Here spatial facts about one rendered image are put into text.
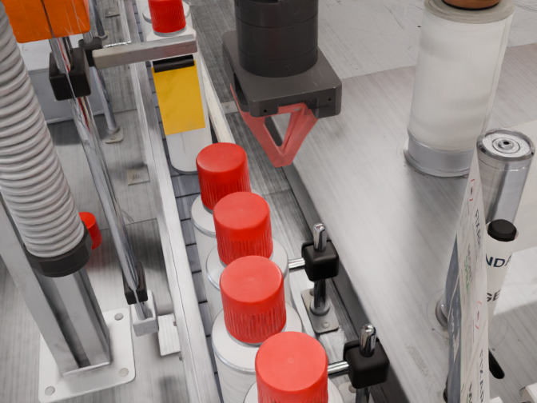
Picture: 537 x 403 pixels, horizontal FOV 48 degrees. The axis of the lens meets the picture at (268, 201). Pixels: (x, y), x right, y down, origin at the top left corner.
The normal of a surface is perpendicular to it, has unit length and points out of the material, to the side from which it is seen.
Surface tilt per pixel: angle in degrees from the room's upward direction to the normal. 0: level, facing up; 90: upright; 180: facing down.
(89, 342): 90
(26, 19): 90
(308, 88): 1
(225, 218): 2
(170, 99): 90
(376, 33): 0
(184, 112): 90
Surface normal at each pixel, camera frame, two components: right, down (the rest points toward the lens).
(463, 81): -0.13, 0.63
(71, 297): 0.25, 0.64
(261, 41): -0.40, 0.63
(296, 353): -0.09, -0.72
